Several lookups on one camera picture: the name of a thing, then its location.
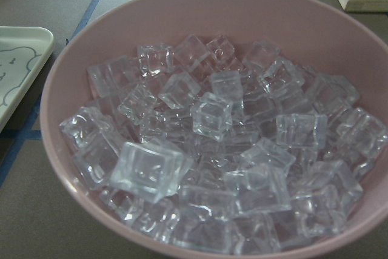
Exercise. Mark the pile of clear ice cubes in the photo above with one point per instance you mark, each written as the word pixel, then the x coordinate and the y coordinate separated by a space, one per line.
pixel 195 147

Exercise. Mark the pink bowl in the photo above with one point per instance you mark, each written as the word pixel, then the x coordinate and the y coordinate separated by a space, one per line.
pixel 308 31

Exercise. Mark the cream bear tray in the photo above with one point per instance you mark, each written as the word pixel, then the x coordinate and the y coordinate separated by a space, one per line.
pixel 24 52

